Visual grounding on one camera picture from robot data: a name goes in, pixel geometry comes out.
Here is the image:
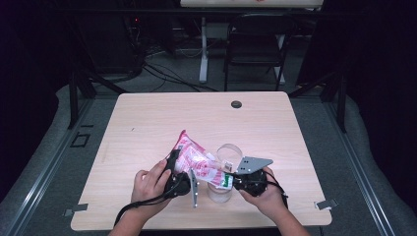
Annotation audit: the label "black folding chair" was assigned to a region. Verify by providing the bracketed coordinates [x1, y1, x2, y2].
[223, 13, 298, 92]

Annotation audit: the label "dark computer tower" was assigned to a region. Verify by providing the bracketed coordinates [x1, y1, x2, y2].
[78, 13, 146, 75]

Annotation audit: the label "clear glass jar with hinged lid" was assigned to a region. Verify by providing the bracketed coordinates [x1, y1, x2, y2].
[207, 143, 244, 205]

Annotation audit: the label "person's left hand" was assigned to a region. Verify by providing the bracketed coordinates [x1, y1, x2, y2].
[131, 159, 173, 219]

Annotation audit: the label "red and white snack bag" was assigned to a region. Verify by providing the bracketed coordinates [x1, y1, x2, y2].
[172, 129, 234, 191]

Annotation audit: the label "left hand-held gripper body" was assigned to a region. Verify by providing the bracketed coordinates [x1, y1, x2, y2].
[163, 168, 200, 208]

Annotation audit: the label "aluminium floor rail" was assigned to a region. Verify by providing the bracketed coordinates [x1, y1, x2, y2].
[323, 97, 397, 236]
[0, 97, 94, 236]

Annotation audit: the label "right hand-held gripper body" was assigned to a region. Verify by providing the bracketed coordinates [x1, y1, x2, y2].
[233, 155, 274, 198]

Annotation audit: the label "grey tape piece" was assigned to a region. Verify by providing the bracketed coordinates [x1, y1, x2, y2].
[314, 199, 338, 211]
[63, 203, 89, 218]

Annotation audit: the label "person's right hand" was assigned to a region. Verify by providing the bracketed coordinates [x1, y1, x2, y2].
[239, 167, 289, 220]

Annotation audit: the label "black tape square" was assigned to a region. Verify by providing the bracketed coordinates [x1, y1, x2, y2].
[70, 131, 91, 148]

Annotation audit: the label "black metal stand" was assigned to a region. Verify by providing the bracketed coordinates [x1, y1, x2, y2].
[288, 72, 348, 134]
[67, 70, 129, 131]

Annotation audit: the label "black floor cables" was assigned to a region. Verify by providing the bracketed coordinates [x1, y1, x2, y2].
[141, 62, 219, 93]

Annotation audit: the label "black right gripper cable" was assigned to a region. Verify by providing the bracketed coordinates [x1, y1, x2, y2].
[265, 170, 289, 209]

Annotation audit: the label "black metal crossbar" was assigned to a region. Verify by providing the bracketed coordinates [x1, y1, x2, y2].
[48, 8, 328, 16]

